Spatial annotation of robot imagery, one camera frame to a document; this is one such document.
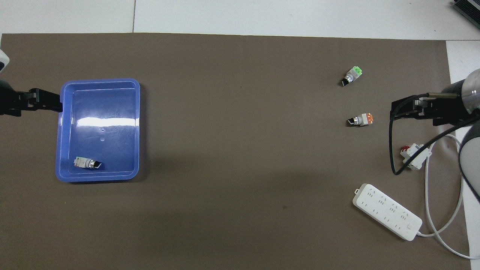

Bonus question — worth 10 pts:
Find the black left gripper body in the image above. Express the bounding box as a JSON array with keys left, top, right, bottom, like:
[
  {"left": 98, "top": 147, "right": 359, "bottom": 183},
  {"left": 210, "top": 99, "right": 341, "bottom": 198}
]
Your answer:
[{"left": 0, "top": 79, "right": 30, "bottom": 117}]

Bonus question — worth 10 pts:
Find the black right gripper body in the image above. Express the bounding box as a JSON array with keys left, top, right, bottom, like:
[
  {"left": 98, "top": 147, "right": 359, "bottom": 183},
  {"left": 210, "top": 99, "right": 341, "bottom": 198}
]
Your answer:
[{"left": 424, "top": 80, "right": 467, "bottom": 126}]

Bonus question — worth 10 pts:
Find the selector switch with orange block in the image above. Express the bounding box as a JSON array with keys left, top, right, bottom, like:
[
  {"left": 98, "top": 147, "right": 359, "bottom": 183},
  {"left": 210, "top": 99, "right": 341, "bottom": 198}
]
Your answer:
[{"left": 347, "top": 112, "right": 375, "bottom": 127}]

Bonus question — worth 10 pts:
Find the white and red terminal block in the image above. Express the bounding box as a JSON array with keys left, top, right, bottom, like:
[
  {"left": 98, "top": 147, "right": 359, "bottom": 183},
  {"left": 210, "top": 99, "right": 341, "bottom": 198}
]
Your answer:
[{"left": 400, "top": 143, "right": 432, "bottom": 170}]

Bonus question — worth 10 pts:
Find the blue plastic tray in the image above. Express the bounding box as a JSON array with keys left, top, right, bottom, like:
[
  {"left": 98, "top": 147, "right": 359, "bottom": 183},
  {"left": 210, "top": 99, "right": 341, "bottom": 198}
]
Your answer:
[{"left": 55, "top": 78, "right": 141, "bottom": 183}]

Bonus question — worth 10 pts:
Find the white power strip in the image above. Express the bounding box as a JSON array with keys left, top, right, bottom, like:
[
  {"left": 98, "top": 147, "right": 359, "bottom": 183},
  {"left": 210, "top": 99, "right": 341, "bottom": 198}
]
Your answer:
[{"left": 352, "top": 183, "right": 423, "bottom": 241}]

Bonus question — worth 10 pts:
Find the dark grey ribbed device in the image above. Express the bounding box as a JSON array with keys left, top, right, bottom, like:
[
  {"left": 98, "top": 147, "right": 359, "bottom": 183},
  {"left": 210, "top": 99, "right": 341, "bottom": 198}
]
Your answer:
[{"left": 452, "top": 0, "right": 480, "bottom": 19}]

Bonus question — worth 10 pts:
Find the brown paper table mat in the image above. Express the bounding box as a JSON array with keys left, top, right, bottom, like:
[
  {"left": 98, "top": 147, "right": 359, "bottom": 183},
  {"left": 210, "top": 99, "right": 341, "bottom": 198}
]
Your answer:
[{"left": 0, "top": 33, "right": 472, "bottom": 270}]

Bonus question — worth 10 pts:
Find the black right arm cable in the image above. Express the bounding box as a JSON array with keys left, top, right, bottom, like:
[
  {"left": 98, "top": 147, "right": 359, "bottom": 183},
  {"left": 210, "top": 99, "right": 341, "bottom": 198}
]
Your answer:
[{"left": 389, "top": 109, "right": 480, "bottom": 176}]

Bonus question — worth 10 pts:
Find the selector switch bright green block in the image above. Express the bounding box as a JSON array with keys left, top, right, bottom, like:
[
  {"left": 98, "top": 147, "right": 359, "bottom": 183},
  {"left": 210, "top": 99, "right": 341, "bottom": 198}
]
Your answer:
[{"left": 340, "top": 66, "right": 363, "bottom": 87}]

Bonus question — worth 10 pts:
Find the selector switch pale green block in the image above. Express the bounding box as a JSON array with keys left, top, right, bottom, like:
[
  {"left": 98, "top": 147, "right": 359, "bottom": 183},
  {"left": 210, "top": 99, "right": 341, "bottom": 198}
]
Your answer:
[{"left": 74, "top": 156, "right": 103, "bottom": 170}]

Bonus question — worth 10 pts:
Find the white power cable with plug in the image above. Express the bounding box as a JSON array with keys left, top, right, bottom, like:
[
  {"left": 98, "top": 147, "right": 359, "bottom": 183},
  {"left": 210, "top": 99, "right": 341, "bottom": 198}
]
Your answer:
[{"left": 416, "top": 133, "right": 480, "bottom": 260}]

